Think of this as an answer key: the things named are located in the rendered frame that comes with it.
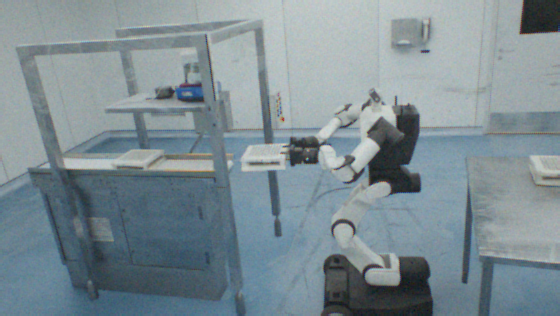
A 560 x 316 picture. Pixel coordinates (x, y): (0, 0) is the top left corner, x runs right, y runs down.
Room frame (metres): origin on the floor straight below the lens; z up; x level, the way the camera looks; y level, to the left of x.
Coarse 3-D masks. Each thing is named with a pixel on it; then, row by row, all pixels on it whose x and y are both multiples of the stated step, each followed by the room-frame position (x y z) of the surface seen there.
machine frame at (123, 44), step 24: (192, 24) 3.41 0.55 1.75; (216, 24) 3.35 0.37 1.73; (24, 48) 2.63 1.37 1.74; (48, 48) 2.59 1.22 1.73; (72, 48) 2.55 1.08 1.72; (96, 48) 2.51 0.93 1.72; (120, 48) 2.47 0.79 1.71; (144, 48) 2.43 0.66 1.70; (168, 48) 2.39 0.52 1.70; (24, 72) 2.65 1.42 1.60; (264, 72) 3.26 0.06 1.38; (264, 96) 3.27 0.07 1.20; (48, 120) 2.66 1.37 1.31; (216, 120) 2.33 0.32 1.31; (264, 120) 3.27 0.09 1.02; (48, 144) 2.64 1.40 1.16; (144, 144) 3.57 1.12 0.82; (216, 144) 2.34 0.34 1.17; (216, 168) 2.34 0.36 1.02; (72, 192) 2.69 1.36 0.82; (72, 216) 2.64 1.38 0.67; (72, 240) 2.65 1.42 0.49; (240, 264) 2.38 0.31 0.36; (240, 288) 2.33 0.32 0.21; (240, 312) 2.34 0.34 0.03
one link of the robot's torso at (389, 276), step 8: (384, 256) 2.39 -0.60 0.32; (392, 256) 2.35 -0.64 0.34; (392, 264) 2.27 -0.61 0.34; (368, 272) 2.24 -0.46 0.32; (376, 272) 2.23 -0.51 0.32; (384, 272) 2.22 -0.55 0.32; (392, 272) 2.21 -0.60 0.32; (368, 280) 2.23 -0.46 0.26; (376, 280) 2.22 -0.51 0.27; (384, 280) 2.21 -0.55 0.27; (392, 280) 2.21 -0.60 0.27
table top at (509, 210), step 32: (480, 160) 2.44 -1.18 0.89; (512, 160) 2.40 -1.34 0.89; (480, 192) 2.03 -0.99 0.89; (512, 192) 2.00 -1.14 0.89; (544, 192) 1.97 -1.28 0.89; (480, 224) 1.73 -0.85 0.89; (512, 224) 1.70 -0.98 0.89; (544, 224) 1.68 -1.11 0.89; (480, 256) 1.50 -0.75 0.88; (512, 256) 1.47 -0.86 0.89; (544, 256) 1.46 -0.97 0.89
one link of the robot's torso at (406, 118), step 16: (368, 112) 2.31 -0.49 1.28; (384, 112) 2.28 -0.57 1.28; (400, 112) 2.17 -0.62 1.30; (416, 112) 2.22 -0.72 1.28; (368, 128) 2.20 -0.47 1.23; (400, 128) 2.17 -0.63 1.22; (416, 128) 2.19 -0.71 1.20; (400, 144) 2.20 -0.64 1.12; (384, 160) 2.21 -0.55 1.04; (400, 160) 2.21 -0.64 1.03
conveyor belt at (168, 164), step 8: (64, 160) 2.97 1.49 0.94; (72, 160) 2.95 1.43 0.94; (80, 160) 2.94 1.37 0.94; (88, 160) 2.92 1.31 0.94; (96, 160) 2.91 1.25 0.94; (104, 160) 2.89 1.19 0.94; (112, 160) 2.88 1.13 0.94; (168, 160) 2.77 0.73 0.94; (176, 160) 2.76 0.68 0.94; (184, 160) 2.75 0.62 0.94; (192, 160) 2.73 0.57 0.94; (200, 160) 2.72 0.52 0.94; (208, 160) 2.71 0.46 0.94; (160, 168) 2.64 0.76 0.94; (168, 168) 2.63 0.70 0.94; (176, 168) 2.61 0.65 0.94; (184, 168) 2.60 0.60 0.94; (192, 168) 2.59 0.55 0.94; (200, 168) 2.58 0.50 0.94; (208, 168) 2.56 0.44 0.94; (176, 176) 2.50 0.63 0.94; (184, 176) 2.49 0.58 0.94; (192, 176) 2.47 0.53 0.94; (200, 176) 2.46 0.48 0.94
